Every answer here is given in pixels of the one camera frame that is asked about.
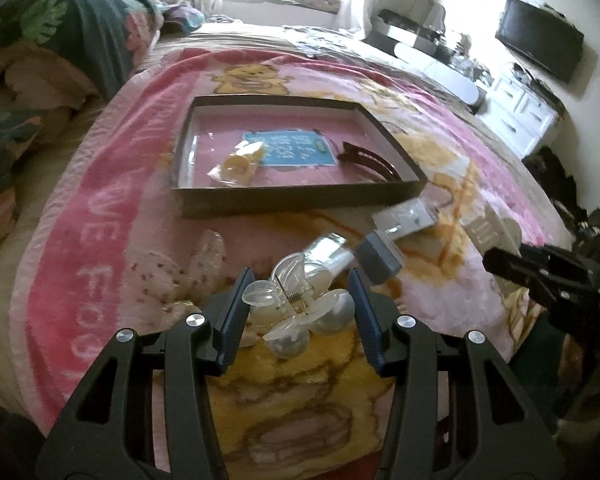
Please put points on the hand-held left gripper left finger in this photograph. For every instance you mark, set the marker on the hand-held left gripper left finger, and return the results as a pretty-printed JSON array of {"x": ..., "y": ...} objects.
[{"x": 232, "y": 320}]

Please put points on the brown hair clip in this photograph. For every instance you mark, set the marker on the brown hair clip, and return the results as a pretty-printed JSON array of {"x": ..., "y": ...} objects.
[{"x": 365, "y": 160}]

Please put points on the purple pillow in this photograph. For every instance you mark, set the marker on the purple pillow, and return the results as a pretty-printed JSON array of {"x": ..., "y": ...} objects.
[{"x": 182, "y": 17}]

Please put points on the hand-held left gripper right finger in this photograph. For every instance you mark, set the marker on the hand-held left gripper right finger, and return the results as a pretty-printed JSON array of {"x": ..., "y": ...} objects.
[{"x": 367, "y": 320}]

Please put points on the small white box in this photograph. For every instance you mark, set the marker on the small white box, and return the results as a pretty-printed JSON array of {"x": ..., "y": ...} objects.
[{"x": 490, "y": 225}]

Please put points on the yellow accessory in clear bag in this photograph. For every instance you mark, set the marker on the yellow accessory in clear bag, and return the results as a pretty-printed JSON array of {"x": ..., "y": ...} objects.
[{"x": 237, "y": 165}]

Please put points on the blue printed card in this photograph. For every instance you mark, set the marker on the blue printed card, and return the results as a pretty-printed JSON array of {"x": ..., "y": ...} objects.
[{"x": 290, "y": 150}]

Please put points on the shallow dark cardboard tray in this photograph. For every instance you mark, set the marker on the shallow dark cardboard tray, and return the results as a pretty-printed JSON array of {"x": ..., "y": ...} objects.
[{"x": 280, "y": 205}]

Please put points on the clear plastic box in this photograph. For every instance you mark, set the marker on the clear plastic box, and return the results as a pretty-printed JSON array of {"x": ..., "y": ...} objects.
[{"x": 325, "y": 252}]

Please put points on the white earring card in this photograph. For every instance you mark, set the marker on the white earring card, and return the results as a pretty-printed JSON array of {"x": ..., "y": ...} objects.
[{"x": 405, "y": 217}]

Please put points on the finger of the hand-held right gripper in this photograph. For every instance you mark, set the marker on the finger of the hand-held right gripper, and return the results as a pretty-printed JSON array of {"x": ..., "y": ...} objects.
[{"x": 540, "y": 272}]

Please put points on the black wall television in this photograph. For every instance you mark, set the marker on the black wall television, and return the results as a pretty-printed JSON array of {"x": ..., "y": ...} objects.
[{"x": 540, "y": 40}]

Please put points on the white drawer dresser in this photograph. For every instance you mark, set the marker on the white drawer dresser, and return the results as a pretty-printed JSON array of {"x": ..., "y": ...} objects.
[{"x": 525, "y": 105}]

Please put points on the clear plastic sheets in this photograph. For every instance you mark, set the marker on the clear plastic sheets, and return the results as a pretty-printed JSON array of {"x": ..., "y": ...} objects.
[{"x": 330, "y": 40}]

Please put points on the pink bear printed blanket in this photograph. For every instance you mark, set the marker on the pink bear printed blanket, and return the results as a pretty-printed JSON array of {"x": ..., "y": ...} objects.
[{"x": 105, "y": 210}]

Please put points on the clear plastic claw hair clip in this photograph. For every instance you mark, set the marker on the clear plastic claw hair clip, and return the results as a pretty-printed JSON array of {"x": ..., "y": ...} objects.
[{"x": 285, "y": 340}]

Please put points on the green floral quilt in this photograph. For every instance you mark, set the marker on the green floral quilt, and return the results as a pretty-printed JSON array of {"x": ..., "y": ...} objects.
[{"x": 80, "y": 35}]

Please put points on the pink floral hair clip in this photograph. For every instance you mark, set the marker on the pink floral hair clip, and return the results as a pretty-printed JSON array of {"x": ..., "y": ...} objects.
[{"x": 205, "y": 260}]

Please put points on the metal side table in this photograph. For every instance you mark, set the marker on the metal side table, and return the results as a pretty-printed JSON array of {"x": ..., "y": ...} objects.
[{"x": 405, "y": 30}]

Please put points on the black bag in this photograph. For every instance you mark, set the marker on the black bag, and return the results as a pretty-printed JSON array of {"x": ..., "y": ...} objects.
[{"x": 555, "y": 180}]

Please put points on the small blue-grey box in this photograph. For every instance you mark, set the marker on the small blue-grey box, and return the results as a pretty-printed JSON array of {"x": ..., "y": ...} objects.
[{"x": 377, "y": 260}]

